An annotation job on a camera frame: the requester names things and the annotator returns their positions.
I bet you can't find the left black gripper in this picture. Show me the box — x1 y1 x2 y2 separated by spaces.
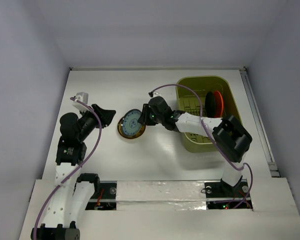
77 103 115 141

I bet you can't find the blue white patterned plate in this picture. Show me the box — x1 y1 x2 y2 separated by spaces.
118 109 146 139

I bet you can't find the yellow patterned plate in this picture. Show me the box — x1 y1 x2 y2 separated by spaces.
117 117 146 140

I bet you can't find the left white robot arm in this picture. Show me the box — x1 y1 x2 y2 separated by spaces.
30 102 116 240

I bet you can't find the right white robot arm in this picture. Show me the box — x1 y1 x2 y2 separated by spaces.
138 96 253 196

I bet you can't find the olive green dish rack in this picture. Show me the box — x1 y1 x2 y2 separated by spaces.
175 75 241 153

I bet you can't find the black plate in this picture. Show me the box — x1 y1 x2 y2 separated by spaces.
204 91 218 118

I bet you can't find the silver foil tape strip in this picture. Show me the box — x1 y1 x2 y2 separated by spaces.
115 180 207 211

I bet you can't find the orange plate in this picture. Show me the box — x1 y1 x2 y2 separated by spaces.
213 90 225 118

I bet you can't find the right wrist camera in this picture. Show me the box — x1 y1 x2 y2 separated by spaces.
148 91 162 98

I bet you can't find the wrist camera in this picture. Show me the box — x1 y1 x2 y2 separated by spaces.
148 91 162 98
70 92 89 111

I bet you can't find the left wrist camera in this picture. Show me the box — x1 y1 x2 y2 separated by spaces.
70 92 89 111

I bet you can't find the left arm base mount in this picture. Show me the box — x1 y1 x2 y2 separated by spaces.
85 181 117 211

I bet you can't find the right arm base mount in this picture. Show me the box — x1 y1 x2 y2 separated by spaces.
200 180 253 210

